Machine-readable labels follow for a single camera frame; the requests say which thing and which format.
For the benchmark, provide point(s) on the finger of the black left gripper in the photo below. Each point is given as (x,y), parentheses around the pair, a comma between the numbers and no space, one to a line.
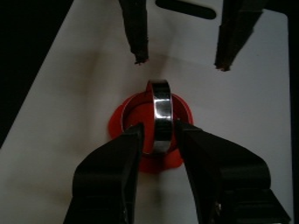
(133,29)
(237,32)

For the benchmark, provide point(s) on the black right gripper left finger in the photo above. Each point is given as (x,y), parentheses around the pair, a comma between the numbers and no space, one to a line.
(104,180)

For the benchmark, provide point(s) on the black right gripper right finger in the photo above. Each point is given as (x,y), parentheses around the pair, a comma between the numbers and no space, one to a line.
(229,180)

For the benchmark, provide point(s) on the red flat dough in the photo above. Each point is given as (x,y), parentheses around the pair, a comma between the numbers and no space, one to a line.
(116,122)

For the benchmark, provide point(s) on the white cutting board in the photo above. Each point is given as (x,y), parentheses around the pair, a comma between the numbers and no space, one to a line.
(53,140)

